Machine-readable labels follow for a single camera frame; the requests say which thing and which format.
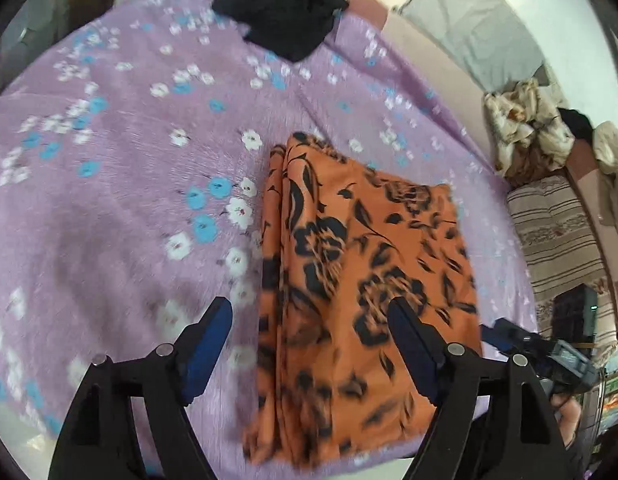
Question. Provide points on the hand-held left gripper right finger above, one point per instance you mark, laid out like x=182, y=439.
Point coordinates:
x=414, y=355

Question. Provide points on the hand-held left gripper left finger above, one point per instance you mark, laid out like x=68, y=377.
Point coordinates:
x=206, y=350

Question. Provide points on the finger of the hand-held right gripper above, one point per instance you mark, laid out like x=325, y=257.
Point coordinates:
x=506, y=336

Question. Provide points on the orange black floral garment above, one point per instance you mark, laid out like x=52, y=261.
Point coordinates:
x=359, y=285

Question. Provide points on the person's right hand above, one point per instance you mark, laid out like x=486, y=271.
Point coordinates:
x=568, y=417

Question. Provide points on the dark electronic device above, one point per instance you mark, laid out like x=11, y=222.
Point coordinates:
x=575, y=312

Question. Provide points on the striped beige cushion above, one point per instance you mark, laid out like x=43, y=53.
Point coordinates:
x=556, y=240

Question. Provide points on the purple floral bedsheet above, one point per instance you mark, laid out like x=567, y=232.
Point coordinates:
x=114, y=185

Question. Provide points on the beige crumpled cloth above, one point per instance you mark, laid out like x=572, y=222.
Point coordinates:
x=613, y=170

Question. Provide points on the cream floral crumpled cloth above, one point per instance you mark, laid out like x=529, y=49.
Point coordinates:
x=531, y=130

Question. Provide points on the small black cloth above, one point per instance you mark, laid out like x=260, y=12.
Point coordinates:
x=578, y=124

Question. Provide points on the beige mattress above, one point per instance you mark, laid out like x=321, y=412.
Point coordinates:
x=439, y=75

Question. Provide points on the grey pillow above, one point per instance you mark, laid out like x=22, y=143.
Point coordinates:
x=474, y=25

